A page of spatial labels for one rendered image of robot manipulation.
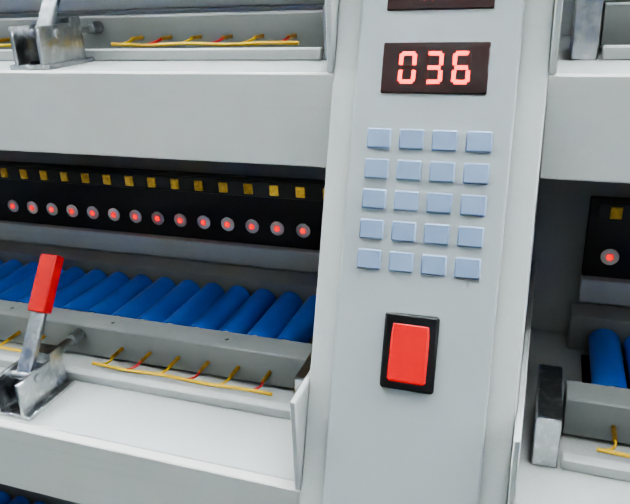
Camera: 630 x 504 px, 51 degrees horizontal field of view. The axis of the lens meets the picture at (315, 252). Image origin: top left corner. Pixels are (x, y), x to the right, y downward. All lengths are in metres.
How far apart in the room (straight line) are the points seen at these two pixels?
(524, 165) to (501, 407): 0.10
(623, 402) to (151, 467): 0.24
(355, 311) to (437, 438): 0.07
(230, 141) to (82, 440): 0.18
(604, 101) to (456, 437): 0.15
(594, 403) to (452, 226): 0.13
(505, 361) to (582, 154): 0.09
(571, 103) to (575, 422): 0.16
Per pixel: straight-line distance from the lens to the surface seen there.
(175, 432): 0.38
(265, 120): 0.33
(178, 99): 0.35
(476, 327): 0.29
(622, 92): 0.30
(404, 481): 0.31
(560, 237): 0.49
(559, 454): 0.37
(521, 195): 0.29
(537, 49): 0.30
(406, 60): 0.30
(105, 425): 0.40
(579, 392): 0.37
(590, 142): 0.31
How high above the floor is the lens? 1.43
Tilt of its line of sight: 3 degrees down
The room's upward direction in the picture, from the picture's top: 4 degrees clockwise
